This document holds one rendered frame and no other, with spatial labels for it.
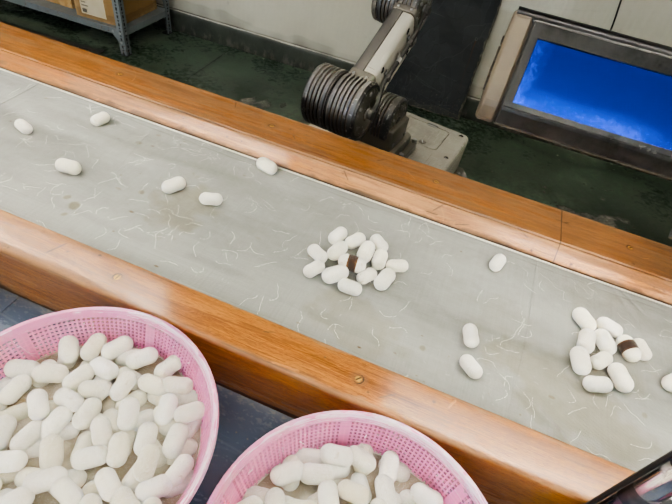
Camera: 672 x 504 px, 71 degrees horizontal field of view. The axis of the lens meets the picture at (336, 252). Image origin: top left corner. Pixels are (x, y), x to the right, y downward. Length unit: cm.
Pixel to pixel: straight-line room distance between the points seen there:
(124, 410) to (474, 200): 57
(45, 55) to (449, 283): 85
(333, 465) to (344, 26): 248
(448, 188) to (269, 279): 34
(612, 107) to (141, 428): 48
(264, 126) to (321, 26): 199
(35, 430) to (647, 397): 67
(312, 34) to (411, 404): 251
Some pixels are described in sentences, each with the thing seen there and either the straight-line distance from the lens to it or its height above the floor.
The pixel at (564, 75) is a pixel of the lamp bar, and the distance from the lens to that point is 39.
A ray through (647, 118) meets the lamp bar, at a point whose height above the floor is 107.
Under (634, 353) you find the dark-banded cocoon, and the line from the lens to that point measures 71.
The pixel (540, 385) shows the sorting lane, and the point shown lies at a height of 74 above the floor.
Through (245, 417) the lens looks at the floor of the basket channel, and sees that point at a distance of 59.
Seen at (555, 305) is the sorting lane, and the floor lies 74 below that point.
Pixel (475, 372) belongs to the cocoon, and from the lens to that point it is 58.
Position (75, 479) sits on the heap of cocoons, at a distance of 53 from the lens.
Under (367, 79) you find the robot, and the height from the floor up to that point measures 79.
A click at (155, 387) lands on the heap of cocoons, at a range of 54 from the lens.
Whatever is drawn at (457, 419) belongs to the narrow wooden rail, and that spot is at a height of 76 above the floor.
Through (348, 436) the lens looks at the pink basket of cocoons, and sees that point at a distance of 51.
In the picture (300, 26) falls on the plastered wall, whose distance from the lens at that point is 287.
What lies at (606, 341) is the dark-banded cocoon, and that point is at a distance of 69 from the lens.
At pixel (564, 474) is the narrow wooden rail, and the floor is 76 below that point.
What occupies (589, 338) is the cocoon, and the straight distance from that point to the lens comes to 68.
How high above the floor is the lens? 121
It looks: 45 degrees down
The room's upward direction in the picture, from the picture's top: 12 degrees clockwise
